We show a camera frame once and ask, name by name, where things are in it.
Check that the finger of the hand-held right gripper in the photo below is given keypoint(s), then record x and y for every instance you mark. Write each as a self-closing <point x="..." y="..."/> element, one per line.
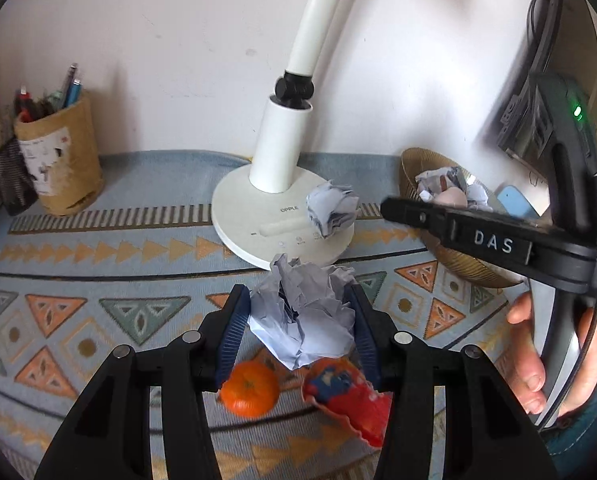
<point x="453" y="232"/>

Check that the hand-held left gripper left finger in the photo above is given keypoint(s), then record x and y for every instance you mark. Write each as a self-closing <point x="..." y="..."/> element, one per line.
<point x="232" y="341"/>

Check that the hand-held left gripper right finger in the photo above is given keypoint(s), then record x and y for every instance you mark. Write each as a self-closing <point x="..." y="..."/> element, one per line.
<point x="366" y="345"/>

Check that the woven wicker bowl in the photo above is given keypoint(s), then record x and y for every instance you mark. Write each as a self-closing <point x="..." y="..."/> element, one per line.
<point x="468" y="267"/>

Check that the person's right forearm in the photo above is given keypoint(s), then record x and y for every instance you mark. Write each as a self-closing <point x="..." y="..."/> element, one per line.
<point x="578" y="442"/>

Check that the person's right hand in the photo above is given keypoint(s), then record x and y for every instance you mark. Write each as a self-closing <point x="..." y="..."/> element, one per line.
<point x="528" y="355"/>

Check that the pinkish beige scrap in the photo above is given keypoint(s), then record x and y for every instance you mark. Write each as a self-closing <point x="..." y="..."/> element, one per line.
<point x="453" y="199"/>

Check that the tangerine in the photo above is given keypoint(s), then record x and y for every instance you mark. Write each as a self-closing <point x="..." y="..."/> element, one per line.
<point x="251" y="390"/>

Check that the red snack wrapper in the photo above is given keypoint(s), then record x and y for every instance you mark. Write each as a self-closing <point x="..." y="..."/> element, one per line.
<point x="348" y="395"/>

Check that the patterned woven mat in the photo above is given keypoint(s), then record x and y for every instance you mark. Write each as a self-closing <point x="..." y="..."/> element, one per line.
<point x="103" y="270"/>

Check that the white desk lamp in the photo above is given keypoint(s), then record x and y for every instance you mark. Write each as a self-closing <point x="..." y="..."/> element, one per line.
<point x="278" y="160"/>

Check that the kraft paper pen holder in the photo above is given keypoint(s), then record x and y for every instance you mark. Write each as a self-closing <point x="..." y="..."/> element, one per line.
<point x="58" y="170"/>

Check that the black mesh pen holder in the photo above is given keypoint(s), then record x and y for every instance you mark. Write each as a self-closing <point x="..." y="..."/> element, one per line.
<point x="13" y="180"/>

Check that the bundle of coloured pens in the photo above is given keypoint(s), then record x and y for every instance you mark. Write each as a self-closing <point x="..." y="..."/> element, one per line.
<point x="71" y="91"/>

